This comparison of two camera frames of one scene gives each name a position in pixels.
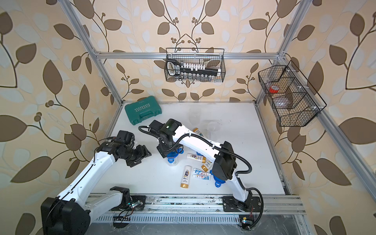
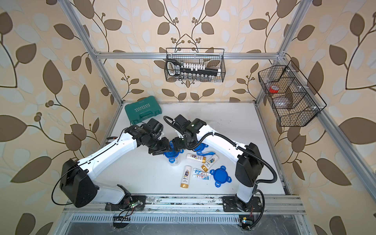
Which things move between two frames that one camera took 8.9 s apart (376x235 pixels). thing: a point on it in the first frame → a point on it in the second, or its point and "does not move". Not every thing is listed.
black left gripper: [142, 152] → [164, 148]
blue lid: [171, 155] does not move
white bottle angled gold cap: [207, 165] does not move
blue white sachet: [198, 171] does not move
